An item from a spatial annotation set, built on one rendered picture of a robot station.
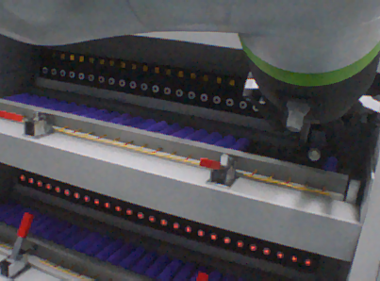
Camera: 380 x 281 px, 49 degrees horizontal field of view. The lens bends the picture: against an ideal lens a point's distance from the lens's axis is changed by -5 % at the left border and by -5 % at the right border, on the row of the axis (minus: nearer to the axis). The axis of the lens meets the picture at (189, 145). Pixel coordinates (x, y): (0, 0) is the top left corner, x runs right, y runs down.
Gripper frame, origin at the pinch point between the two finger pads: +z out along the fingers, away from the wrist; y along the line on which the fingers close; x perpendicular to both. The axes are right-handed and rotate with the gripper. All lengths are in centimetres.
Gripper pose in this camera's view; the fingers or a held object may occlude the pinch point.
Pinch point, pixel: (316, 140)
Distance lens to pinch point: 51.6
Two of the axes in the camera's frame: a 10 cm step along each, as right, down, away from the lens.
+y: 9.2, 2.1, -3.4
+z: 2.8, 2.7, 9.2
